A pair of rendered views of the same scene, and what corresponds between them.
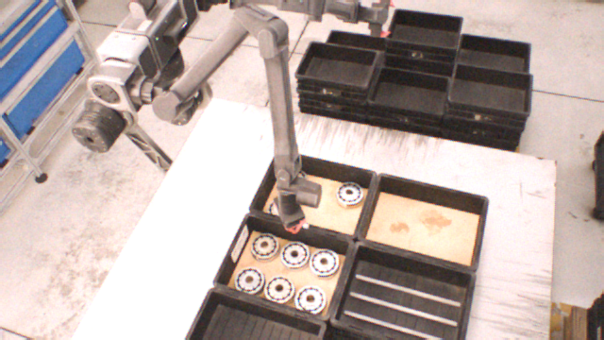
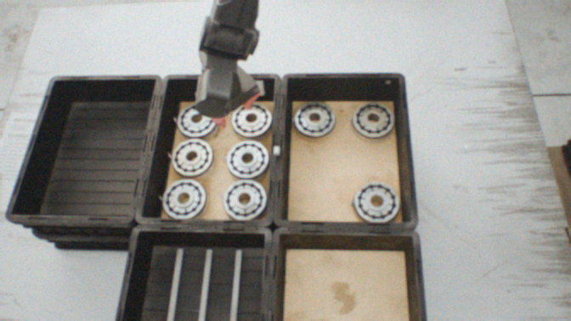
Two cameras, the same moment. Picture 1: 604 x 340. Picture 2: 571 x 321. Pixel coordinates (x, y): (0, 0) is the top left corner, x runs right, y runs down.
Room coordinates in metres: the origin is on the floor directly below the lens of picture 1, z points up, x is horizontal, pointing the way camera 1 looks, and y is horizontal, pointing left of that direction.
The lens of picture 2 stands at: (0.82, -0.49, 1.86)
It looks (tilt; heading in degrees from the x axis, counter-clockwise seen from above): 62 degrees down; 75
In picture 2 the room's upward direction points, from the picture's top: 8 degrees counter-clockwise
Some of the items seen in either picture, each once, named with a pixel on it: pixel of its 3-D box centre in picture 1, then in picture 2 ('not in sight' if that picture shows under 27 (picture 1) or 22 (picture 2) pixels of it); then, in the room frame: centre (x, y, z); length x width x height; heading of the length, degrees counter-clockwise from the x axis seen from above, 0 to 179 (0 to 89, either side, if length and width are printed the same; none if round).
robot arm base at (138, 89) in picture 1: (144, 90); not in sight; (1.15, 0.42, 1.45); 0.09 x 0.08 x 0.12; 156
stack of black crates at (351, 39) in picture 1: (355, 62); not in sight; (2.52, -0.42, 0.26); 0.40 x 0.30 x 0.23; 66
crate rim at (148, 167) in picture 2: (284, 263); (213, 145); (0.82, 0.10, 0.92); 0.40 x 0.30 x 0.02; 65
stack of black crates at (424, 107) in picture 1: (407, 111); not in sight; (2.00, -0.63, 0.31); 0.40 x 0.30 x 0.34; 66
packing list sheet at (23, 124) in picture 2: not in sight; (26, 158); (0.30, 0.42, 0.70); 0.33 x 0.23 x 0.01; 66
